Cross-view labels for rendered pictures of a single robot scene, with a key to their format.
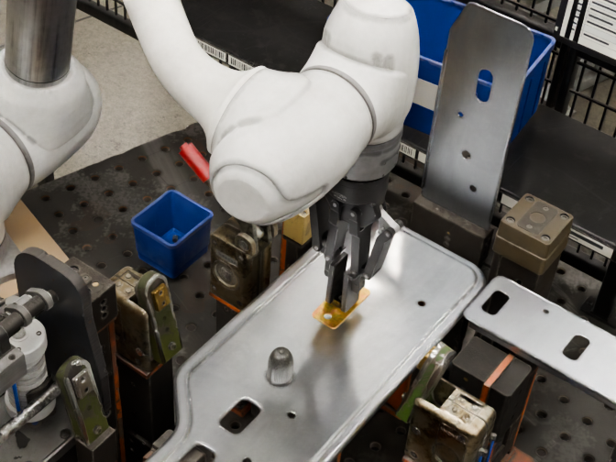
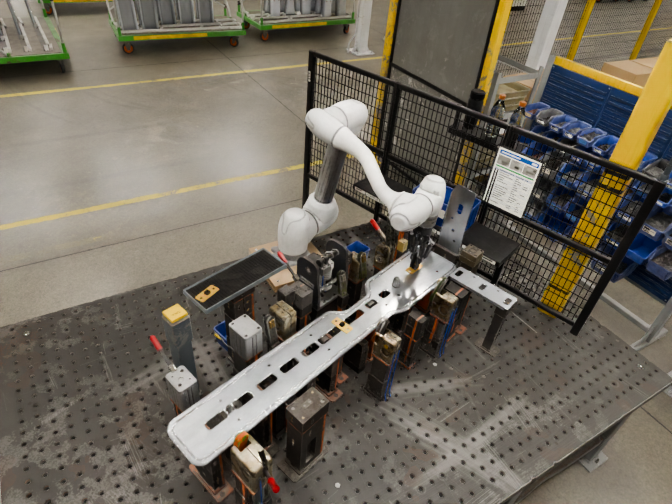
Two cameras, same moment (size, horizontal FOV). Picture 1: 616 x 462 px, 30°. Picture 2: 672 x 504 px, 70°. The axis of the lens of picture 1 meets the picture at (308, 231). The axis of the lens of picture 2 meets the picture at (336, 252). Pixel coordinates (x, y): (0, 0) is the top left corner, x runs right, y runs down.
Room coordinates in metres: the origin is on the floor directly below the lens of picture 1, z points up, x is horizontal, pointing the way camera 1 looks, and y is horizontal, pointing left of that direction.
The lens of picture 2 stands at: (-0.65, 0.13, 2.36)
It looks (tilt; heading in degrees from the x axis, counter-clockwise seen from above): 38 degrees down; 6
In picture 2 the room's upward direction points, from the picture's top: 6 degrees clockwise
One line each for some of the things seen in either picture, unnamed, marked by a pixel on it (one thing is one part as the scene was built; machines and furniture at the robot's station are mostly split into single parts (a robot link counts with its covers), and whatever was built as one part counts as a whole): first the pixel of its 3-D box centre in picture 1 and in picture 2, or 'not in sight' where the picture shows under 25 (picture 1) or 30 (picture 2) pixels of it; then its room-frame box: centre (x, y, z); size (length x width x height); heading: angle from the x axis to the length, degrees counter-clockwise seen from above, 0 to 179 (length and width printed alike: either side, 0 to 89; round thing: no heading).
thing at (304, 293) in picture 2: not in sight; (299, 321); (0.69, 0.39, 0.89); 0.13 x 0.11 x 0.38; 57
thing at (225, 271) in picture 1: (238, 319); (380, 275); (1.09, 0.09, 0.88); 0.07 x 0.06 x 0.35; 57
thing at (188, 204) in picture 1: (172, 236); (356, 254); (1.38, 0.23, 0.74); 0.11 x 0.10 x 0.09; 147
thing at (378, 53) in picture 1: (363, 68); (429, 195); (0.98, -0.04, 1.40); 0.13 x 0.11 x 0.16; 152
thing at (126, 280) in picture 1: (140, 380); (351, 287); (0.96, 0.21, 0.88); 0.11 x 0.09 x 0.37; 57
